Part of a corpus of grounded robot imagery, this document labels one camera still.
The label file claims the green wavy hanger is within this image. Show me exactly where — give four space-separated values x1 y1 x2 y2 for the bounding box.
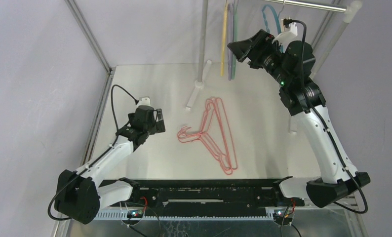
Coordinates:
230 0 238 80

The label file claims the red wire hanger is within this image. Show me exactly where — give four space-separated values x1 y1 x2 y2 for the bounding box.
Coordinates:
177 97 239 176

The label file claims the white clothes rack frame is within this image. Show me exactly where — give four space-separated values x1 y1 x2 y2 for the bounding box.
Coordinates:
184 0 363 135

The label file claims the purple wavy hanger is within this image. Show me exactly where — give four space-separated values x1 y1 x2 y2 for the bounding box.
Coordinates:
227 0 234 81

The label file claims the aluminium frame post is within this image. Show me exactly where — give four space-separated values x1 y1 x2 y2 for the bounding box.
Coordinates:
299 0 342 69
65 0 112 74

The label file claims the left black cable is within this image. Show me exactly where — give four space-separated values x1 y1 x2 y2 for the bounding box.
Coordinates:
47 84 138 221

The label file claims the pink wire hanger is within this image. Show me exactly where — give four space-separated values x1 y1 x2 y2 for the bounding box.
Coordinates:
177 97 239 176

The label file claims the metal hanging rod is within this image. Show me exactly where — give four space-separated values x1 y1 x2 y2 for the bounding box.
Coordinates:
265 0 347 13

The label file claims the left aluminium frame post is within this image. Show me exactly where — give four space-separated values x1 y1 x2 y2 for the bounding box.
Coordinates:
65 0 112 74

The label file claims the yellow wavy hanger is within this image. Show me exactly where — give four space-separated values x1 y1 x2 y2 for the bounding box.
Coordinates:
220 0 229 77

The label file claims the black cable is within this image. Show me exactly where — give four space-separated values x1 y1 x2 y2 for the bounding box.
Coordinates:
47 84 138 221
282 19 369 215

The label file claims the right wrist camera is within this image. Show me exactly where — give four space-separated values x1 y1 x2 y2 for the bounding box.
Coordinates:
273 18 298 45

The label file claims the teal wavy hanger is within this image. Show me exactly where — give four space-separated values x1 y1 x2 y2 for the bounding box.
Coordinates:
261 3 285 53

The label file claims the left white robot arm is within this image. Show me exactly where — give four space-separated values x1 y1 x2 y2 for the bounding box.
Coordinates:
48 105 165 224

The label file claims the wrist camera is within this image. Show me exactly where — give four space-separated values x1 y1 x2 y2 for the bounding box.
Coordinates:
136 96 151 108
273 18 298 45

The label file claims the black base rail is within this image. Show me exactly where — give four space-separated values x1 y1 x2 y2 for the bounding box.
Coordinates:
111 178 305 219

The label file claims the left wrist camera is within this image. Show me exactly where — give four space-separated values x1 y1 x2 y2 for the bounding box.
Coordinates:
136 96 151 108

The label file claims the right aluminium frame post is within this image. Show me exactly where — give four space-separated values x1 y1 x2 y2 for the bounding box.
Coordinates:
299 0 342 69

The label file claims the right black cable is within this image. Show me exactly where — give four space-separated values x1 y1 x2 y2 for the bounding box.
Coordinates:
282 19 369 215

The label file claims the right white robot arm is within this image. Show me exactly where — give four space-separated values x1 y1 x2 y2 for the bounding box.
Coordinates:
227 30 371 207

